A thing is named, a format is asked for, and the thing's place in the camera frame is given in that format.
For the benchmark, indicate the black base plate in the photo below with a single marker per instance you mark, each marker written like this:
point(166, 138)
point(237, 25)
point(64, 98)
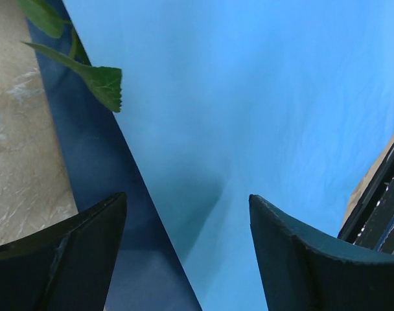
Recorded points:
point(369, 220)

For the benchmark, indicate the pink white flower bouquet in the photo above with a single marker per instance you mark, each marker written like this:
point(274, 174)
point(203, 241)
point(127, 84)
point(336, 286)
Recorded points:
point(103, 82)

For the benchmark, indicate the blue wrapping paper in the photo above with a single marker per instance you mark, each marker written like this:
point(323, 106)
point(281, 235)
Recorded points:
point(290, 100)

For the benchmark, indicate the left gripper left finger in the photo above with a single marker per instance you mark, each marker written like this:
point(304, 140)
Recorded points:
point(67, 266)

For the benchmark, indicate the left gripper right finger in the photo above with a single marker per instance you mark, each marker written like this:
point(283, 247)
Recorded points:
point(303, 268)

